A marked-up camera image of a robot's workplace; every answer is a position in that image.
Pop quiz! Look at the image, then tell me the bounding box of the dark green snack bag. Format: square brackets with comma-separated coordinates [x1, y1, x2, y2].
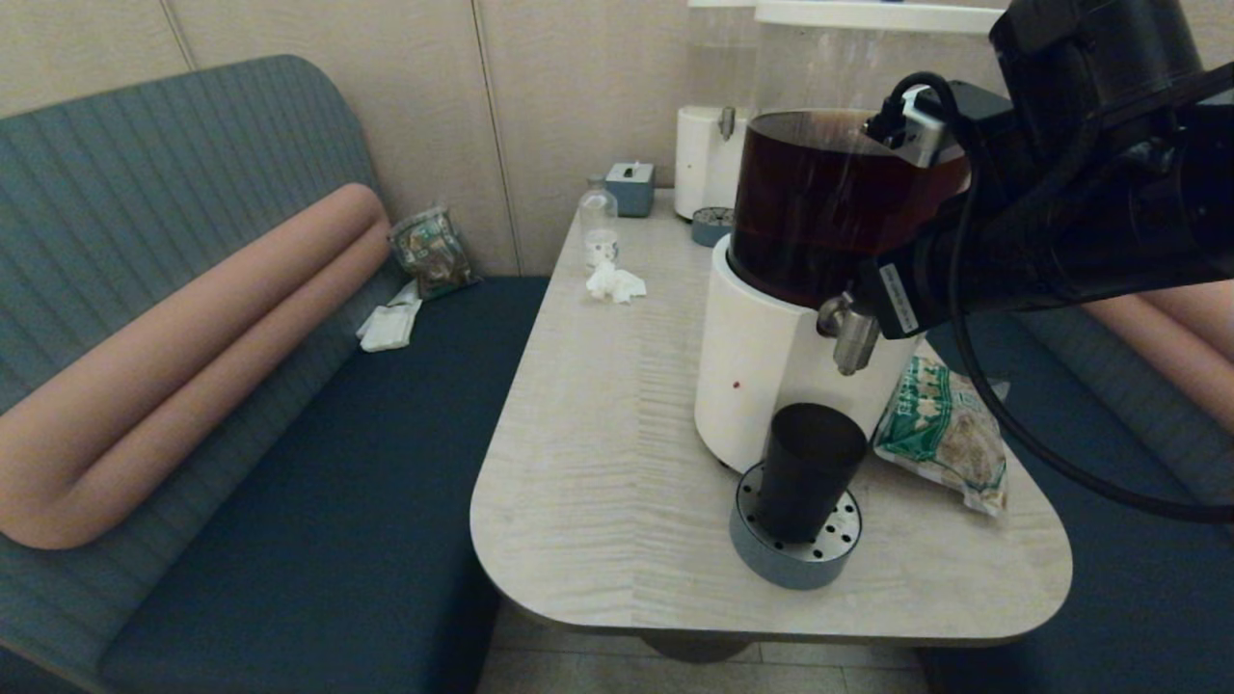
[388, 204, 480, 300]

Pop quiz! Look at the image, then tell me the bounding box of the green grain snack bag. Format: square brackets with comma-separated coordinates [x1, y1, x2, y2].
[872, 355, 1010, 519]

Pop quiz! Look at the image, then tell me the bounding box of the white napkin pack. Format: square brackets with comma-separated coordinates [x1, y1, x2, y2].
[356, 281, 423, 354]

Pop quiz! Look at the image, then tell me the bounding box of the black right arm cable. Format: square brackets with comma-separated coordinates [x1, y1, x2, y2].
[863, 70, 1234, 526]

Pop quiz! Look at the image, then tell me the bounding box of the small blue-grey drip tray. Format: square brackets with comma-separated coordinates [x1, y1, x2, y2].
[690, 206, 734, 248]

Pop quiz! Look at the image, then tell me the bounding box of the blue-grey perforated drip tray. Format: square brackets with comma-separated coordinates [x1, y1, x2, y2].
[730, 463, 864, 591]

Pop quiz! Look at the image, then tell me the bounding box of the blue-grey tissue box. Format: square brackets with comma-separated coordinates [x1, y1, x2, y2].
[604, 161, 656, 218]

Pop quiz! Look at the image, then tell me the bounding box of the clear water dispenser white base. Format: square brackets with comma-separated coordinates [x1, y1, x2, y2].
[673, 0, 758, 221]

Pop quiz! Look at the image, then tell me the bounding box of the pink bolster cushion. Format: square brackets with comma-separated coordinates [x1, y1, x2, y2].
[1085, 282, 1234, 435]
[0, 183, 391, 551]

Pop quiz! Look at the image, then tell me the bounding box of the large dark tea dispenser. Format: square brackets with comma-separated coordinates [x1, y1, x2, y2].
[694, 0, 1008, 473]

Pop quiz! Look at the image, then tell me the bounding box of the steel dispenser tap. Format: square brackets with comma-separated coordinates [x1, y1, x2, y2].
[818, 294, 880, 377]

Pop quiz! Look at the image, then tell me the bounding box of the black plastic cup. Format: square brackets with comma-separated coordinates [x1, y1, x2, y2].
[755, 403, 869, 544]

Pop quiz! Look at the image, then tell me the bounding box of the clear plastic bottle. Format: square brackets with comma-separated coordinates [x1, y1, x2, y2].
[578, 176, 619, 268]

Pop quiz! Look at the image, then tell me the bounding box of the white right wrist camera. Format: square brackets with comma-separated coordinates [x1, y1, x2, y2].
[901, 82, 1013, 173]

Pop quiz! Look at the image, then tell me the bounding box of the crumpled white tissue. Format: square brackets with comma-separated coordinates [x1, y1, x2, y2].
[585, 260, 647, 305]

